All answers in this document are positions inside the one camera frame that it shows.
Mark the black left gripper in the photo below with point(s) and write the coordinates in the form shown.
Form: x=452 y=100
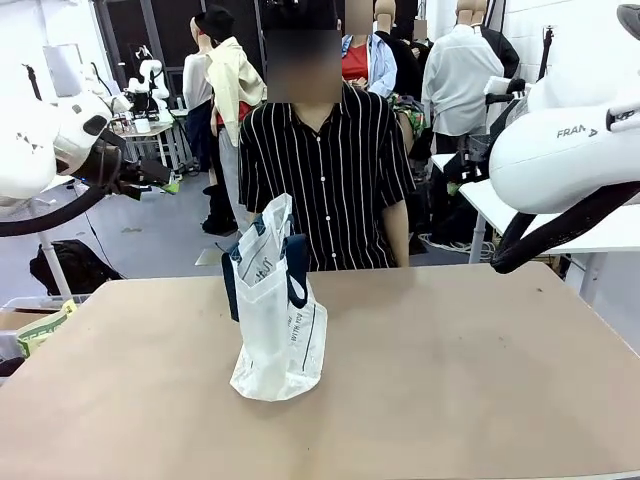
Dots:
x=142 y=172

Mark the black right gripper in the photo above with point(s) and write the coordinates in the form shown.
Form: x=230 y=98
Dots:
x=470 y=160

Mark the white woven shopping bag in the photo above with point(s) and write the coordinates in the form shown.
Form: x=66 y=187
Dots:
x=270 y=350

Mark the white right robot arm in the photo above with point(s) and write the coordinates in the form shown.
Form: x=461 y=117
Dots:
x=550 y=165

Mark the person left forearm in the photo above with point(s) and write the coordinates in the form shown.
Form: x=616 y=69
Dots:
x=396 y=235

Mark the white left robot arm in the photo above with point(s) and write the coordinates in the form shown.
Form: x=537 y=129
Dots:
x=25 y=150

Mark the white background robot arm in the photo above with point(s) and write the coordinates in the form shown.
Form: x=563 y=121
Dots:
x=150 y=80

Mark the green and white paper bag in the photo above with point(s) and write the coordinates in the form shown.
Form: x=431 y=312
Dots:
x=42 y=332

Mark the small white table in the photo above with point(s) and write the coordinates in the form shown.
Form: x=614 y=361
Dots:
x=442 y=161

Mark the cluttered background work table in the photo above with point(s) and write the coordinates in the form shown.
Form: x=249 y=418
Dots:
x=142 y=131

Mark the mannequin with white shirt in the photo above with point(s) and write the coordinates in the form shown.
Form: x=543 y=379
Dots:
x=457 y=80

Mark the large white table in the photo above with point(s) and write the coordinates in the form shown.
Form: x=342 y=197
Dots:
x=565 y=225

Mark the person in striped shirt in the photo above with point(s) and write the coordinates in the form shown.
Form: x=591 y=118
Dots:
x=325 y=165

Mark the black backpack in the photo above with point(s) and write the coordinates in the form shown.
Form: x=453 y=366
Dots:
x=70 y=267

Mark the mannequin with black jacket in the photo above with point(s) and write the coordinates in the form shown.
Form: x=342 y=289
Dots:
x=400 y=55

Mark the white stand pole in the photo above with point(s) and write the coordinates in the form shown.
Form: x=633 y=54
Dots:
x=52 y=265

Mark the mannequin with red top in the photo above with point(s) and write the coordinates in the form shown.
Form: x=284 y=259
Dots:
x=362 y=65

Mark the white board panel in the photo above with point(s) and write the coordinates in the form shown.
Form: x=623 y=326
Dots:
x=62 y=70

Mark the black tripod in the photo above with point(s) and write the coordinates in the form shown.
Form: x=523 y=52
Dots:
x=546 y=52

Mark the brown cardboard box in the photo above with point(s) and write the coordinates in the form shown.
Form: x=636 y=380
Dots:
x=20 y=320

